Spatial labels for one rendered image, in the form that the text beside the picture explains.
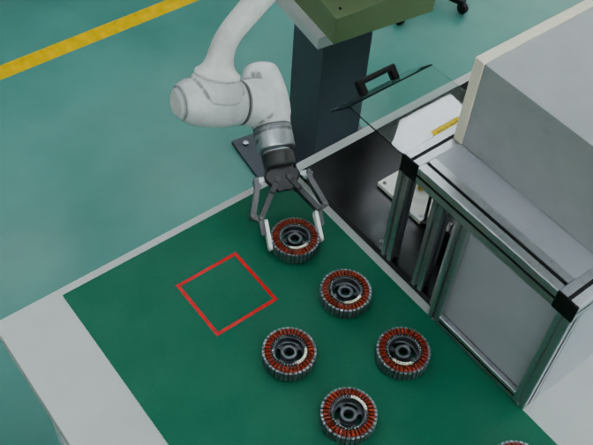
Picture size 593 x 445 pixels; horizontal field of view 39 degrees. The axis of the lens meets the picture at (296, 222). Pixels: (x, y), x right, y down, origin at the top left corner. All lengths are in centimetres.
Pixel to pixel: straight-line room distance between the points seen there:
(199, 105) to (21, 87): 176
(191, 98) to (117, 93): 162
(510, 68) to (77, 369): 102
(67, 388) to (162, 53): 208
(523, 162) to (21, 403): 166
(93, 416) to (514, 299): 84
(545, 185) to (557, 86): 18
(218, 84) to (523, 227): 71
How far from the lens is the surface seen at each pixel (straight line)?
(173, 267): 191
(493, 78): 156
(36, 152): 326
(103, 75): 352
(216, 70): 185
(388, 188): 204
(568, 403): 185
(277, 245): 189
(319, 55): 266
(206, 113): 185
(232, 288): 187
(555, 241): 159
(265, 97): 193
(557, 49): 164
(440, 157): 166
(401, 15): 256
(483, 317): 175
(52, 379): 180
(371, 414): 169
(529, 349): 169
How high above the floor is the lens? 228
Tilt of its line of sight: 51 degrees down
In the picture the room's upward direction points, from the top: 5 degrees clockwise
